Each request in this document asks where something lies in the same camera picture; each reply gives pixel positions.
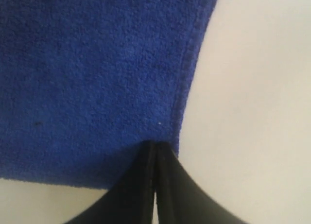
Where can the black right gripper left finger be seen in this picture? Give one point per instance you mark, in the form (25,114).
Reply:
(131,199)

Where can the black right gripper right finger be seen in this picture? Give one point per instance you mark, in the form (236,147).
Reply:
(179,199)

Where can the blue cloth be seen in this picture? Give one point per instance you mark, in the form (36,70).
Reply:
(83,83)

